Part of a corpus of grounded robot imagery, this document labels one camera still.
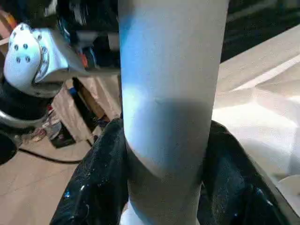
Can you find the white plastic table leg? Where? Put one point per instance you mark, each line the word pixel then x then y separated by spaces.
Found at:
pixel 171 93

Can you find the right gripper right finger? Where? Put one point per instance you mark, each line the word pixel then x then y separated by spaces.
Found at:
pixel 234 182

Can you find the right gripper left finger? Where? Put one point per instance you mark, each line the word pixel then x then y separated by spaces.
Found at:
pixel 98 178

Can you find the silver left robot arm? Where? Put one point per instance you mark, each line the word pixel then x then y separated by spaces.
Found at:
pixel 30 58

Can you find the white plastic table top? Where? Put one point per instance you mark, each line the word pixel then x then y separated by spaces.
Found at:
pixel 257 105

